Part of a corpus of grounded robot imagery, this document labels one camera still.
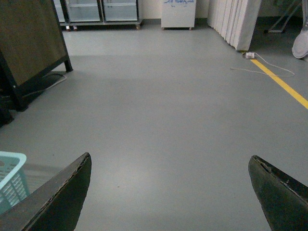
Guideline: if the white chest freezer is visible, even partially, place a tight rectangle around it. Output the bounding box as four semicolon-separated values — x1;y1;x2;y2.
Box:
161;0;196;30

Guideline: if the white power adapter cable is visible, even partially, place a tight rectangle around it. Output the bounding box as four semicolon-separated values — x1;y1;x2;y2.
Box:
230;51;295;78

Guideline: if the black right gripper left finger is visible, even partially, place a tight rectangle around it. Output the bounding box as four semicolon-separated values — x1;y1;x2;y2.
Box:
0;153;92;231

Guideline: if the white folding partition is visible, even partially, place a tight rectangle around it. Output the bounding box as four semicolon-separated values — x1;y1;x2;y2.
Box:
207;0;261;51

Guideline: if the glass door cabinet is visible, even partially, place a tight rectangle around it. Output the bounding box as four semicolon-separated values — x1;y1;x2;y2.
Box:
53;0;143;31

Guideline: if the dark wooden display stand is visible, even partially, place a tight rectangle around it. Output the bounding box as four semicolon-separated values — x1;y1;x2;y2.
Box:
0;0;74;113

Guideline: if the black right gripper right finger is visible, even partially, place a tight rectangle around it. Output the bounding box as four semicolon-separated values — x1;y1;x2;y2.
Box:
248;155;308;231

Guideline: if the light blue plastic basket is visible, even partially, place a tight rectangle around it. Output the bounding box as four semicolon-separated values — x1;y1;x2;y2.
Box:
0;151;30;214

